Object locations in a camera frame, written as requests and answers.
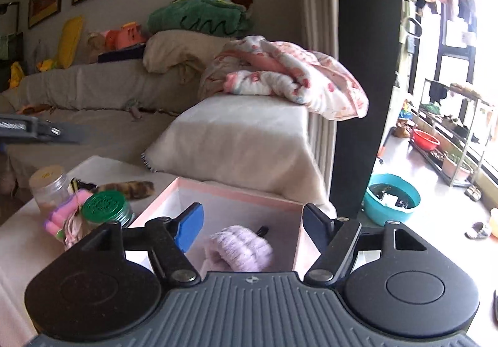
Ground tan lid plastic jar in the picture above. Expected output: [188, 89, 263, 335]
[29, 165, 71, 221]

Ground yellow pillow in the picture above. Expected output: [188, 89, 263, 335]
[57, 16, 85, 69]

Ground beige sandals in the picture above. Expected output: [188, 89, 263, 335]
[464, 183, 485, 201]

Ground beige pillow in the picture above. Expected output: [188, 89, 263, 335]
[143, 30, 238, 75]

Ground green plush blanket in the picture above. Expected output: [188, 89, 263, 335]
[147, 0, 254, 38]

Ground brown boots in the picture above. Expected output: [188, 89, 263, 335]
[392, 118, 413, 138]

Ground potted plant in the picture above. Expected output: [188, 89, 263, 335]
[442, 152, 473, 182]

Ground yellow plush toy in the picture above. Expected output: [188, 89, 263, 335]
[8, 61, 26, 90]

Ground orange plush toy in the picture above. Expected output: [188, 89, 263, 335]
[104, 21, 147, 50]

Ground grey covered sofa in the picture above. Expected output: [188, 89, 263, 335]
[0, 55, 218, 176]

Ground dark blue flat box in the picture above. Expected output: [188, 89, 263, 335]
[97, 44, 147, 63]

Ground green lid glass jar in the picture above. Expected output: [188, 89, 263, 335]
[82, 190, 135, 233]

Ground pink floral blanket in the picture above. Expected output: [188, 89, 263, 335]
[199, 36, 369, 121]

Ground red plastic basin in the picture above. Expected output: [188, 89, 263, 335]
[411, 129, 441, 152]

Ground teal plastic basin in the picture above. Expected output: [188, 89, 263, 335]
[363, 173, 421, 227]

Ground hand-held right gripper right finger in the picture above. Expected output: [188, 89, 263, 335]
[302, 203, 419, 289]

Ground brown plush toy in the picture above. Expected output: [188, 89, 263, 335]
[86, 31, 109, 63]

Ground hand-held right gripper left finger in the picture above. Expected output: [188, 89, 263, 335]
[83, 202, 205, 288]

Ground grey slipper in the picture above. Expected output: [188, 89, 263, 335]
[464, 221, 492, 240]

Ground metal shoe rack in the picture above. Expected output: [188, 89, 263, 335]
[411, 78, 497, 188]

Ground pink storage box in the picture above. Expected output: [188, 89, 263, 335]
[128, 176, 312, 273]

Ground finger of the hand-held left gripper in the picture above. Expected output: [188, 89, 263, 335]
[0, 113, 88, 146]

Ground pink foam hair rollers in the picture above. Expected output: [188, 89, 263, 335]
[44, 191, 94, 242]

